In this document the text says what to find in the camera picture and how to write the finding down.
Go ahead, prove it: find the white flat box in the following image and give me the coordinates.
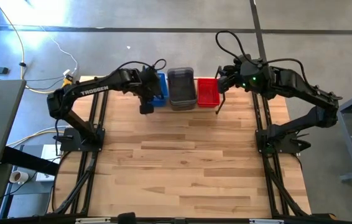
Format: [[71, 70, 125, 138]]
[[35, 143, 62, 183]]

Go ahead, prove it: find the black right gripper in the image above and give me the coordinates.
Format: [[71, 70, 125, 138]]
[[221, 54, 260, 94]]

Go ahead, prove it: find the thin white cable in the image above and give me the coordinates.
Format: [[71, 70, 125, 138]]
[[39, 26, 79, 75]]

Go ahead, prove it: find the blue plastic slotted basket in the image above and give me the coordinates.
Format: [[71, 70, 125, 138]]
[[150, 72, 169, 108]]

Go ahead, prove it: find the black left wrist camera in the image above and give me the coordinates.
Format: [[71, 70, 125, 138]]
[[139, 101, 155, 116]]

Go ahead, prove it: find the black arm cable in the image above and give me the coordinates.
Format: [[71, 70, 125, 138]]
[[112, 58, 168, 73], [215, 29, 308, 82]]

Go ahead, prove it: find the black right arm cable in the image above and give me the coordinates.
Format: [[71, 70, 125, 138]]
[[215, 29, 308, 82]]

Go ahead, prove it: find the yellow cable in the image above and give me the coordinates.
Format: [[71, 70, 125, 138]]
[[0, 0, 74, 95]]

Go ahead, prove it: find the cream cable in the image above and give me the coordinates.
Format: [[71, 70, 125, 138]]
[[6, 125, 68, 147]]

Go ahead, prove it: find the black aluminium rig frame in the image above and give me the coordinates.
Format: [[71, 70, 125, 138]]
[[51, 76, 312, 224]]

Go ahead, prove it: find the black desk leg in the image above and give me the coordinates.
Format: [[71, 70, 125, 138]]
[[1, 146, 62, 177]]

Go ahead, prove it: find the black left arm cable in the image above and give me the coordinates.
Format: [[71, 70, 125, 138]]
[[112, 58, 168, 73]]

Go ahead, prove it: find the red plastic slotted basket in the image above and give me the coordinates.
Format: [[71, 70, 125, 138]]
[[197, 78, 221, 108]]

